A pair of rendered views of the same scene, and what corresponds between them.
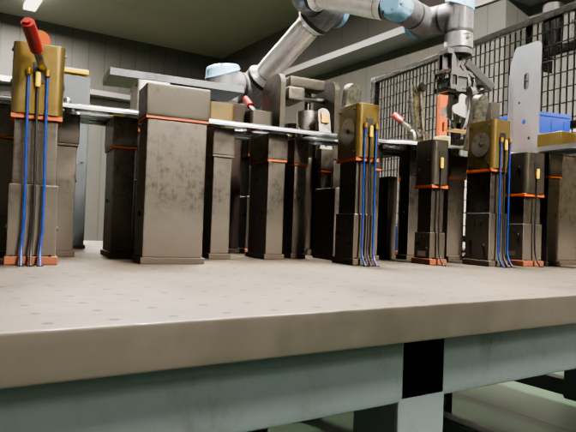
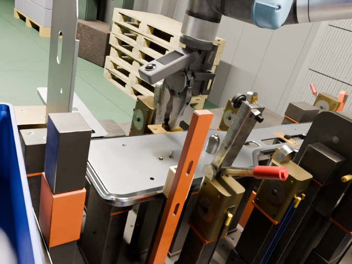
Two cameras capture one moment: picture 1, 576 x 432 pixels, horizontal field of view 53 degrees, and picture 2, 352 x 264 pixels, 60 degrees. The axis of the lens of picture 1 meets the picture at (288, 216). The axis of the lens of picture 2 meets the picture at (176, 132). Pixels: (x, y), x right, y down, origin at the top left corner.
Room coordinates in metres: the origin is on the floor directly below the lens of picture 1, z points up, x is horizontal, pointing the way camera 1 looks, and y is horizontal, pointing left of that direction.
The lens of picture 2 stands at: (2.19, -0.62, 1.36)
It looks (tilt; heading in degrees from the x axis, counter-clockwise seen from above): 26 degrees down; 164
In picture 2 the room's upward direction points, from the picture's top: 16 degrees clockwise
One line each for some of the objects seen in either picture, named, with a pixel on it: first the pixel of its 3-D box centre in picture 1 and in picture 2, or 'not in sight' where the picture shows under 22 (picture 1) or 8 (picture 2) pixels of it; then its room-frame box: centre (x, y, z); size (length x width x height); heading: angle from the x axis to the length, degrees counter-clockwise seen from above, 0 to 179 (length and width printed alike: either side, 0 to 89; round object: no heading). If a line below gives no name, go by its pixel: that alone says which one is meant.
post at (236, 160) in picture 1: (231, 177); not in sight; (1.56, 0.16, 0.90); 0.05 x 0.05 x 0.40; 25
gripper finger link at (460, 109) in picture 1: (459, 111); (174, 106); (1.53, -0.45, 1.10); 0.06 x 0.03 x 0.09; 115
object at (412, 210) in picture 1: (410, 205); not in sight; (1.55, -0.33, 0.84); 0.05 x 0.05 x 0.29; 25
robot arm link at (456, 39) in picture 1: (459, 43); (198, 29); (1.54, -0.44, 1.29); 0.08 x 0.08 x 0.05
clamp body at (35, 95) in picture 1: (34, 157); (312, 129); (0.97, 0.43, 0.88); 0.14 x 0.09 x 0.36; 25
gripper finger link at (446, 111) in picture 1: (449, 113); (184, 113); (1.56, -0.43, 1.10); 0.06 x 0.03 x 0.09; 115
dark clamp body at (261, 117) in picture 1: (251, 183); not in sight; (1.58, 0.10, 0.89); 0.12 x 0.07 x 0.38; 25
